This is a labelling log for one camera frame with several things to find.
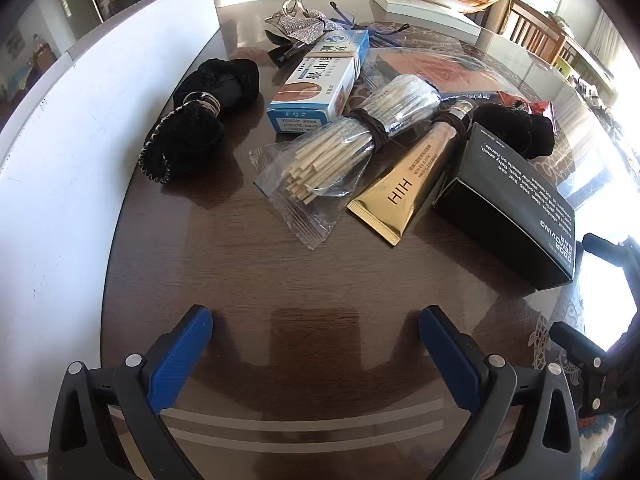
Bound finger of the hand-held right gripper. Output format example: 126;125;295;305
549;320;640;417
582;232;640;282

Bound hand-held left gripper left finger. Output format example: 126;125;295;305
48;305;213;480

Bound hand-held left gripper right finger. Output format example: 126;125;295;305
419;305;583;480

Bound black printed box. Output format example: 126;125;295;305
432;122;578;291

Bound plain black velvet scrunchie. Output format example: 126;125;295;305
470;105;556;158

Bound gold cosmetic tube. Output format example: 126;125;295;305
346;99;476;247

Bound black velvet scrunchie silver ring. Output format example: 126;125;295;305
138;58;261;183

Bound bag of wooden sticks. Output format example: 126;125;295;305
252;74;441;250

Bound blue white cream box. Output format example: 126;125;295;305
266;29;370;138

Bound red packet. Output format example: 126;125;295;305
497;91;556;122

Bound white panel box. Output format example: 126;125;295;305
0;0;218;461

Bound wooden chair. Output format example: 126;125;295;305
507;0;586;67

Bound orange sponge in plastic bag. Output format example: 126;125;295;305
362;42;506;106

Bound white flat box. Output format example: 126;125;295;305
370;0;482;38

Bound rhinestone hair claw clip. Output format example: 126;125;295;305
265;9;353;68

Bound clear hair clip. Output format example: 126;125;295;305
277;0;308;23

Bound blue frame glasses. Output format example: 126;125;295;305
327;1;412;47

